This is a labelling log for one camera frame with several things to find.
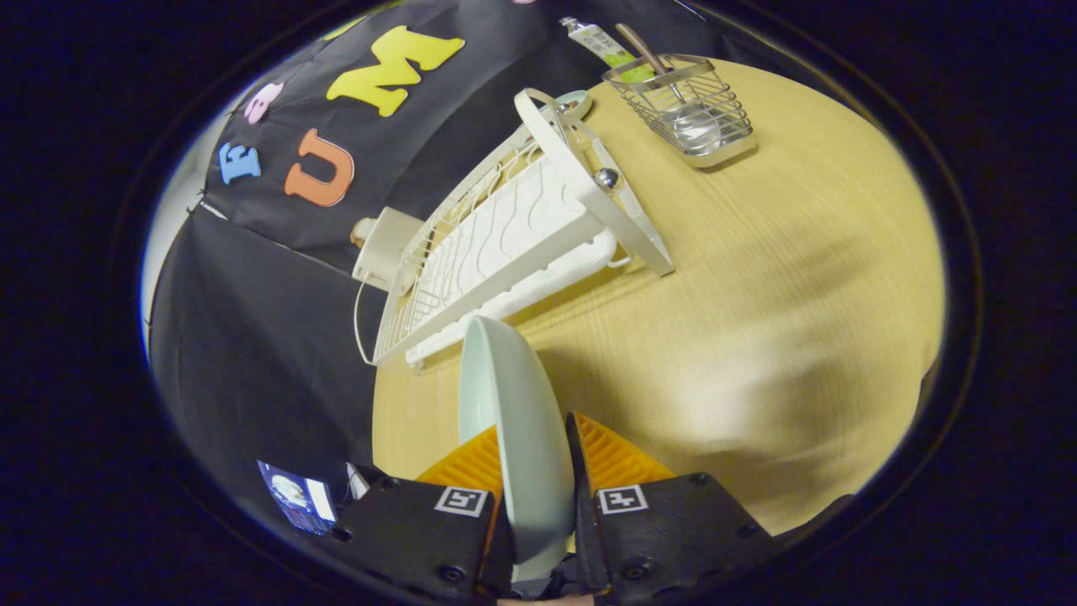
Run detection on pale green plate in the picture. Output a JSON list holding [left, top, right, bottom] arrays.
[[459, 316, 578, 583]]

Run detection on brown-handled metal spoon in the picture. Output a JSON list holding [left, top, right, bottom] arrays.
[[614, 23, 724, 151]]

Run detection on metal wire basket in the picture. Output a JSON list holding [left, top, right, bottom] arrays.
[[601, 54, 758, 170]]

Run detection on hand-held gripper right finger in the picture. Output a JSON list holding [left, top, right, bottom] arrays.
[[564, 411, 777, 605]]

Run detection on green label drink bottle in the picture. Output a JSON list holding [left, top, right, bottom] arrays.
[[561, 16, 658, 84]]

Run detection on white toaster cable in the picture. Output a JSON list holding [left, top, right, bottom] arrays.
[[353, 276, 378, 364]]

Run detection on cream toaster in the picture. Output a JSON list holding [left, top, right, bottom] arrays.
[[352, 207, 427, 292]]

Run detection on small lit screen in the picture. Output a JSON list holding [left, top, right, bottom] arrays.
[[256, 460, 338, 538]]

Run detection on white drain tray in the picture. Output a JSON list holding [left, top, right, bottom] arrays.
[[404, 156, 620, 367]]

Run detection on white wire dish rack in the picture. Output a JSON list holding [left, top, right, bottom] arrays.
[[370, 87, 676, 371]]

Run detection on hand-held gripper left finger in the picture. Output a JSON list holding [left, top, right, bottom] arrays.
[[331, 424, 516, 605]]

